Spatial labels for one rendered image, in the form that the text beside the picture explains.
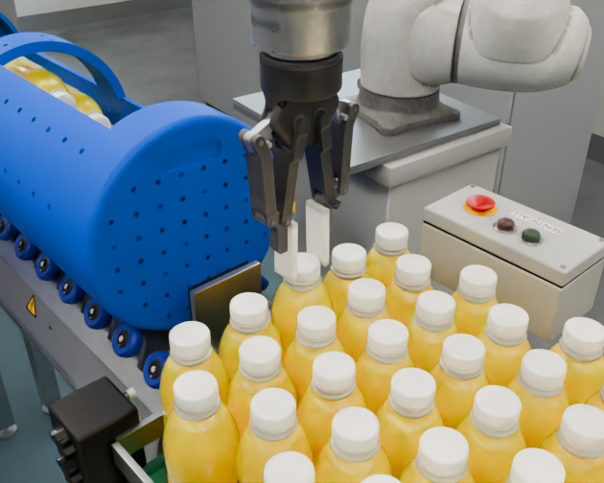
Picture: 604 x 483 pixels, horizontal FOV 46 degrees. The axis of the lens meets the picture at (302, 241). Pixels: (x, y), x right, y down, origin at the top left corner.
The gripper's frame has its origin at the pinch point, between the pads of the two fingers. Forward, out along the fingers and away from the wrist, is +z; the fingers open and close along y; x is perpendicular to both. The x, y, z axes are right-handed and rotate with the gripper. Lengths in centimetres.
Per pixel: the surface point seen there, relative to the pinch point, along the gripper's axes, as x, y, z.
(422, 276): 8.2, -10.2, 5.0
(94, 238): -17.2, 14.9, 1.3
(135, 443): -3.7, 20.2, 18.3
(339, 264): 0.4, -5.3, 5.0
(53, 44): -58, -1, -8
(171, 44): -415, -237, 116
